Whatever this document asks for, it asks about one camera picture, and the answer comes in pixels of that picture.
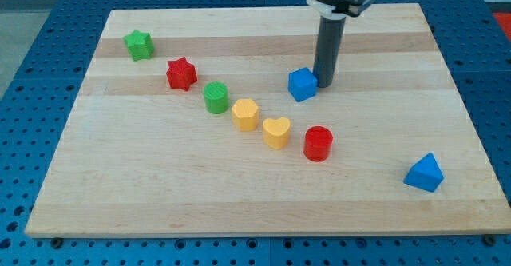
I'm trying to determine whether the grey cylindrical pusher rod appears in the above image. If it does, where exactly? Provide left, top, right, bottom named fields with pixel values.
left=313, top=17, right=346, bottom=88

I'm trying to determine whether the blue cube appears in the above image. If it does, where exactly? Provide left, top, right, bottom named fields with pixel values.
left=287, top=68, right=318, bottom=102

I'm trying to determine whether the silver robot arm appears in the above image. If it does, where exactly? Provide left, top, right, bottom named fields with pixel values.
left=306, top=0, right=375, bottom=88

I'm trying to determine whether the yellow hexagon block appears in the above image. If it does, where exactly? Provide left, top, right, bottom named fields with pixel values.
left=231, top=98, right=259, bottom=132

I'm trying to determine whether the red cylinder block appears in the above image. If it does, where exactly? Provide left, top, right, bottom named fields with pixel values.
left=303, top=125, right=334, bottom=162

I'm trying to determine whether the yellow heart block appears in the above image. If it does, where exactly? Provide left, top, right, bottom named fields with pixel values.
left=263, top=117, right=291, bottom=149

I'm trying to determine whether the green cylinder block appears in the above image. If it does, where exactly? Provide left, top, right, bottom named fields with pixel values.
left=203, top=81, right=229, bottom=114

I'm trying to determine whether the red star block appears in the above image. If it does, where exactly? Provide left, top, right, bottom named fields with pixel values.
left=166, top=57, right=198, bottom=91

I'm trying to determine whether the blue triangle block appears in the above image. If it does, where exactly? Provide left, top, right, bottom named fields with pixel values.
left=403, top=153, right=444, bottom=193

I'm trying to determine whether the wooden board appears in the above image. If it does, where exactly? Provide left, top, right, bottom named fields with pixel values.
left=26, top=3, right=510, bottom=238

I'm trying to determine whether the green star block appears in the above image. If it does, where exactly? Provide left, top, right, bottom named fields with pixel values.
left=123, top=30, right=155, bottom=62

